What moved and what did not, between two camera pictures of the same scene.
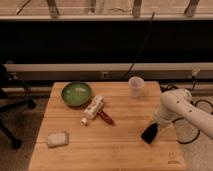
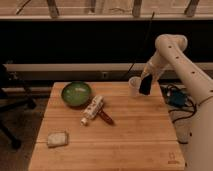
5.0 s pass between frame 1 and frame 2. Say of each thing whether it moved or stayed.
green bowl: stayed
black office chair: stayed
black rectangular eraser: moved
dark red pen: stayed
